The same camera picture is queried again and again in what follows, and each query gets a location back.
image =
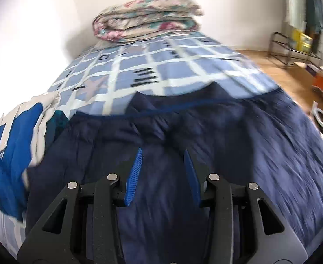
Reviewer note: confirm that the black metal clothes rack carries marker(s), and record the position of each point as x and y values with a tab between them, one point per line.
281	44

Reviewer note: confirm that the dark blue book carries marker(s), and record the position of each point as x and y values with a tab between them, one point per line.
312	70

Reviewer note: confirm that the blue and white cloth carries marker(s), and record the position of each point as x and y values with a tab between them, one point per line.
12	148

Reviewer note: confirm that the folded floral quilt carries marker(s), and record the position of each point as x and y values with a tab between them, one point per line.
145	19

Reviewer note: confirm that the bed with blue checked sheet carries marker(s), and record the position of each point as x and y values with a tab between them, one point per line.
178	60

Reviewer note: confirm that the low wooden platform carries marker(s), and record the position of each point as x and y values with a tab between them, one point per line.
300	66

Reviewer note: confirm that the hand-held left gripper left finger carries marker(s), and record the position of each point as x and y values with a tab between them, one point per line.
133	178

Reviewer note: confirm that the dark green hanging shirt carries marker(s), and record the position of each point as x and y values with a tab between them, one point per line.
315	8

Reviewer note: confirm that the hanging clothes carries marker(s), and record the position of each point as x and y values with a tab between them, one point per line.
296	5

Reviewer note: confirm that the yellow box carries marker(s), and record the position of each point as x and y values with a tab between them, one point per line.
301	40

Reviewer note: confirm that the navy puffer jacket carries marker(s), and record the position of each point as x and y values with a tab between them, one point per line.
164	132

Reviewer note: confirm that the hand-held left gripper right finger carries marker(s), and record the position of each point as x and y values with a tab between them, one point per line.
191	178

